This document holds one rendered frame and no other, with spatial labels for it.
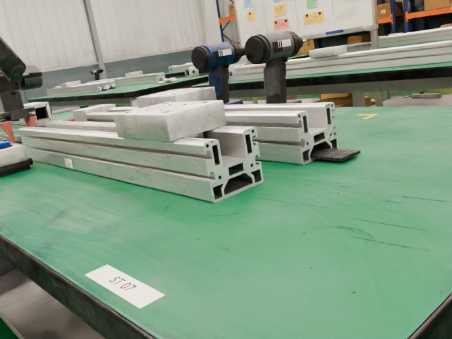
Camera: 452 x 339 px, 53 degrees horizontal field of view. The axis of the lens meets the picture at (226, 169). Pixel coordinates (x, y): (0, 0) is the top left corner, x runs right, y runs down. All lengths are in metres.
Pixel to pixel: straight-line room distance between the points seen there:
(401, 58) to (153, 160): 1.73
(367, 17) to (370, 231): 3.39
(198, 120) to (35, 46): 12.42
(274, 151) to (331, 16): 3.27
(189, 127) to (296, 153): 0.19
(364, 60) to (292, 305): 2.06
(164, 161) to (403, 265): 0.40
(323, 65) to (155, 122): 1.89
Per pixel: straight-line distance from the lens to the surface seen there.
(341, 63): 2.45
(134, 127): 0.74
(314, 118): 0.81
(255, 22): 4.56
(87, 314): 0.49
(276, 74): 0.99
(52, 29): 13.28
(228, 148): 0.69
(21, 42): 12.95
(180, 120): 0.67
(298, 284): 0.40
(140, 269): 0.48
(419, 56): 2.27
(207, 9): 9.35
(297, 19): 4.23
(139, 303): 0.42
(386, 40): 4.43
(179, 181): 0.68
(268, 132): 0.79
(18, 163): 1.17
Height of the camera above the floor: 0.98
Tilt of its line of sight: 14 degrees down
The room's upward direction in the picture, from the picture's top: 9 degrees counter-clockwise
